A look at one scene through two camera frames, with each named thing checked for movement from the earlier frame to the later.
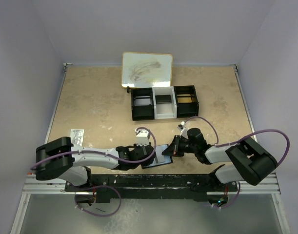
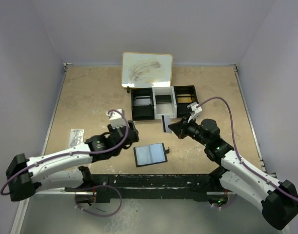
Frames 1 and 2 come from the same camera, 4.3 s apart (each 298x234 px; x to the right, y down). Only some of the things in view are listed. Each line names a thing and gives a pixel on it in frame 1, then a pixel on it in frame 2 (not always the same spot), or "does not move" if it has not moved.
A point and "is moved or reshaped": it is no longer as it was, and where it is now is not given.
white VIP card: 144,100 does not move
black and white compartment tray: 167,102 does not move
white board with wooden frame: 144,69 does not move
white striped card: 160,157 → 166,121
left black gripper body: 135,165 → 111,129
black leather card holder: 160,159 is moved or reshaped
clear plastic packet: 77,137 does not move
